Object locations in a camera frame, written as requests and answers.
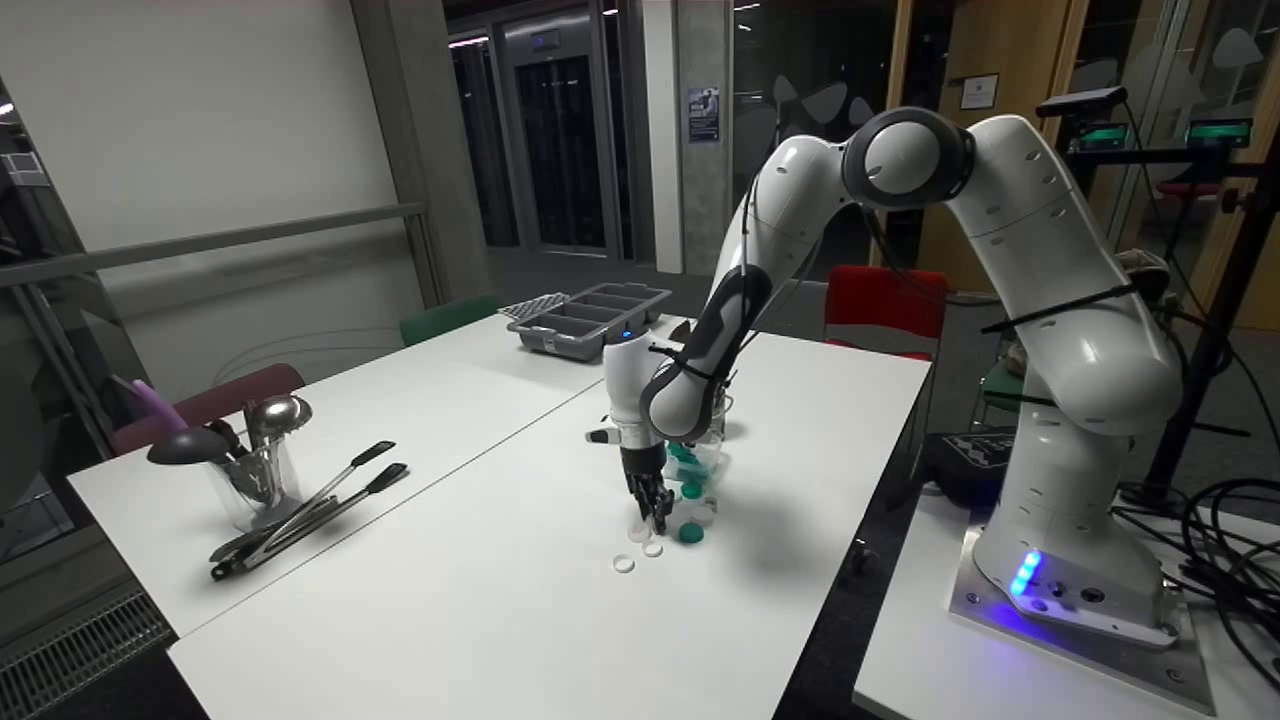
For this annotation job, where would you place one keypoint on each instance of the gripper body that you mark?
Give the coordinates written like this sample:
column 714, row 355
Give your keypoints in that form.
column 643, row 464

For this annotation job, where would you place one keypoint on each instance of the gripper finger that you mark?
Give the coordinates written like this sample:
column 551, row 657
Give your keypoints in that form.
column 638, row 500
column 662, row 510

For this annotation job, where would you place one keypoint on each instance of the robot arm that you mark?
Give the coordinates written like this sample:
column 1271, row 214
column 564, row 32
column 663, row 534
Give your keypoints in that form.
column 1080, row 340

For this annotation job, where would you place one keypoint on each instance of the clear plastic bowl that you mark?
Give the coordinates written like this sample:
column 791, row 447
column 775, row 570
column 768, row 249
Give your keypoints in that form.
column 712, row 440

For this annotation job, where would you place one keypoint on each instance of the heap of teal caps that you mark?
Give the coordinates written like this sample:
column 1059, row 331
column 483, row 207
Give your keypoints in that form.
column 686, row 462

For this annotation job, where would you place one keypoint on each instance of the grey cutlery tray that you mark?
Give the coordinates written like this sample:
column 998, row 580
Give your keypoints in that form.
column 590, row 318

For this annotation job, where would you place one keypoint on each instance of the green chair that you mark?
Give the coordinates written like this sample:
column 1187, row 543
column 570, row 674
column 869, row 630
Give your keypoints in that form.
column 445, row 318

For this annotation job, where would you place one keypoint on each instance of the red chair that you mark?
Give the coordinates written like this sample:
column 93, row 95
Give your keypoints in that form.
column 885, row 305

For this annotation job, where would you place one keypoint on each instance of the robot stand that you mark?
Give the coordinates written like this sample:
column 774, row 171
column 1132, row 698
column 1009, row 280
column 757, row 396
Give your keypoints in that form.
column 930, row 660

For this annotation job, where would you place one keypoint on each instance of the black pouch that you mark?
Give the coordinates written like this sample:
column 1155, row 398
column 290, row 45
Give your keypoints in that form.
column 970, row 465

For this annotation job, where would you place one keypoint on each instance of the glass double door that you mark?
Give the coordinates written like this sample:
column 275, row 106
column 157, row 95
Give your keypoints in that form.
column 560, row 140

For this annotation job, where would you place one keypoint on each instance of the silver ladle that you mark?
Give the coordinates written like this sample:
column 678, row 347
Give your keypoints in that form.
column 277, row 415

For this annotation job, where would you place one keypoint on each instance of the clear utensil holder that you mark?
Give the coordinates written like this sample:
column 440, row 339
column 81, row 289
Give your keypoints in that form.
column 255, row 490

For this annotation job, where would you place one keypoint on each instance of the maroon chair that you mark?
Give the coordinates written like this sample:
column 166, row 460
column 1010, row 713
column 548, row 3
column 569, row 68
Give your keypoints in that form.
column 215, row 400

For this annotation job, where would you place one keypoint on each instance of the black ladle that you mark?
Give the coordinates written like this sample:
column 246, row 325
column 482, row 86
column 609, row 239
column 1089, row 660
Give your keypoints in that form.
column 188, row 448

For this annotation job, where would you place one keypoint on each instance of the purple utensil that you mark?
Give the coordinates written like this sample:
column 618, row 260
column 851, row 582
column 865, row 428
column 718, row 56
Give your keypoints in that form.
column 155, row 402

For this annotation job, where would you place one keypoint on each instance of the grey handrail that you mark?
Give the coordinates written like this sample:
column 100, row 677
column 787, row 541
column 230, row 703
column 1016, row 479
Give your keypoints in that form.
column 200, row 243

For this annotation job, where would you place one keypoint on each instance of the framed door sign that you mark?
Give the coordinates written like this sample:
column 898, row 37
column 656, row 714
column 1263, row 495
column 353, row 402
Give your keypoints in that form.
column 979, row 91

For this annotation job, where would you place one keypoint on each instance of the floor vent grille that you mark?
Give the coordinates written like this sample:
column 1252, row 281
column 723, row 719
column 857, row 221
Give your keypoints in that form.
column 80, row 650

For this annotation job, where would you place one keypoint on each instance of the wall poster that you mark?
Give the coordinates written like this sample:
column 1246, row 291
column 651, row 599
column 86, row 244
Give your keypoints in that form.
column 704, row 115

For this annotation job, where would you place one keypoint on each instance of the camera on mount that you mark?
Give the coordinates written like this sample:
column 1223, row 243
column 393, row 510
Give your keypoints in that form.
column 1210, row 350

